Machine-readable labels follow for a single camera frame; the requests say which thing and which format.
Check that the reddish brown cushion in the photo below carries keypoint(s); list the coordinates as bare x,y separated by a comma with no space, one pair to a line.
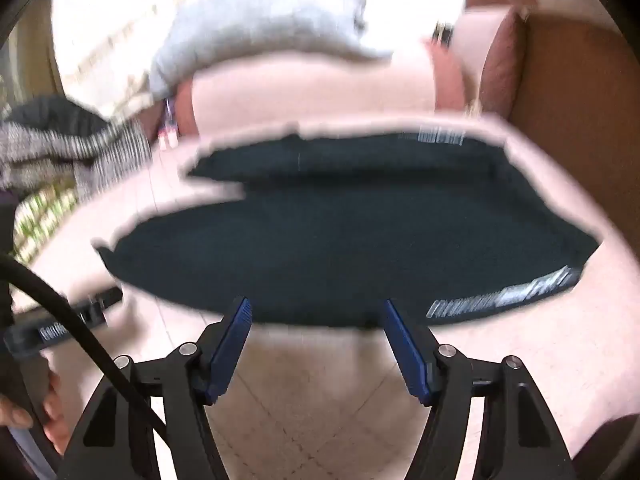
502,65

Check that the black pants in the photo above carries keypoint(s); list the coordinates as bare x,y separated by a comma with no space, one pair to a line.
350,235

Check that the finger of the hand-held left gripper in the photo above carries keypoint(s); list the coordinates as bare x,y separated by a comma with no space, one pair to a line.
102,300

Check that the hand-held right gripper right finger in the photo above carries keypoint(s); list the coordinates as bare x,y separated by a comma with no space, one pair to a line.
406,350

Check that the long pink bolster pillow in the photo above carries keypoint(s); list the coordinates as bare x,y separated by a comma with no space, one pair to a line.
325,95

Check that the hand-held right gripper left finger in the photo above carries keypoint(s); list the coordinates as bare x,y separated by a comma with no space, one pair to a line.
231,345

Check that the small colourful packet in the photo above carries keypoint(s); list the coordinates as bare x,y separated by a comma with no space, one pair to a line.
169,125

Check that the grey striped cloth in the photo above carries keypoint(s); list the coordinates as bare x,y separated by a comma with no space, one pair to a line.
115,155

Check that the cream tassel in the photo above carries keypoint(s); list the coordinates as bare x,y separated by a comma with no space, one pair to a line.
475,108

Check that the grey quilted blanket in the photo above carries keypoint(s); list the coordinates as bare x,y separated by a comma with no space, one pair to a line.
260,30

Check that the small black object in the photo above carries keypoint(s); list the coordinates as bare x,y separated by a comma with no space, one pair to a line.
442,32

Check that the person's left hand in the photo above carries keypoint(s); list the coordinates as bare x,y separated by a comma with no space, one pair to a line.
56,410

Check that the green patterned cloth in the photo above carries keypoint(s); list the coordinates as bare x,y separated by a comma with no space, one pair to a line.
42,220

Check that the brown headboard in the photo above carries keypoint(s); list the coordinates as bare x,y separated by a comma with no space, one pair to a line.
565,75

